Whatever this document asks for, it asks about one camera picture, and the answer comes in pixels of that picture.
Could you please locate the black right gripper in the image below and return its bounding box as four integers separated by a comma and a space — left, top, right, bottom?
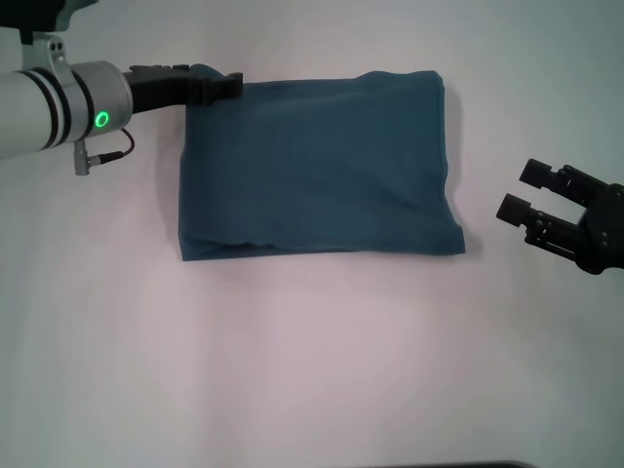
495, 157, 624, 277

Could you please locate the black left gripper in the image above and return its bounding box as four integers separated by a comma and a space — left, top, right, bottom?
121, 62, 245, 116

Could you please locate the blue shirt with pink print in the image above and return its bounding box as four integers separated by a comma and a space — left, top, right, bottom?
176, 62, 467, 263

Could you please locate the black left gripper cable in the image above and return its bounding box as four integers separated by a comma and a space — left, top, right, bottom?
72, 127, 137, 176

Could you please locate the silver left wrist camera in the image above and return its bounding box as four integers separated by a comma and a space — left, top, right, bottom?
0, 0, 101, 34

